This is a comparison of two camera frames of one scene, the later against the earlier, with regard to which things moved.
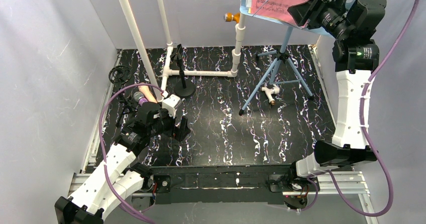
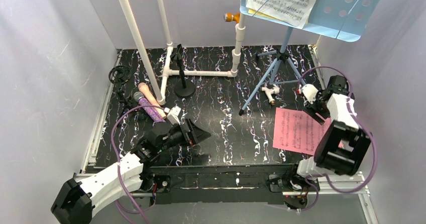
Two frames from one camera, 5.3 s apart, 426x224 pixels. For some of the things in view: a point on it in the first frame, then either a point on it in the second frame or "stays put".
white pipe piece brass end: [269, 92] stays put
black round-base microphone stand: [183, 89] stays put
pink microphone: [146, 91] stays put
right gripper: [312, 14] to [319, 106]
